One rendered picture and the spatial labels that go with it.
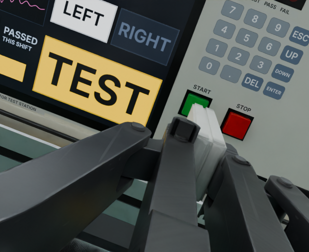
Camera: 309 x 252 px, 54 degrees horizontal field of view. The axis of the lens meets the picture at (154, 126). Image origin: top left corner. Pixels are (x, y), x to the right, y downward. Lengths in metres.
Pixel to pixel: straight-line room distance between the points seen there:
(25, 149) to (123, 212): 0.10
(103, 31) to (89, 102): 0.06
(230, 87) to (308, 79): 0.06
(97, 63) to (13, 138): 0.09
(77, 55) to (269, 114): 0.17
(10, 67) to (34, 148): 0.08
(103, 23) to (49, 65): 0.06
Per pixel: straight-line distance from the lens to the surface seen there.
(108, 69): 0.26
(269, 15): 0.26
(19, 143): 0.28
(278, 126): 0.27
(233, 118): 0.26
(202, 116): 0.17
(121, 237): 0.48
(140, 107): 0.26
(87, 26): 0.27
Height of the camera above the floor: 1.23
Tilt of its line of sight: 17 degrees down
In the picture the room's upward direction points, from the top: 21 degrees clockwise
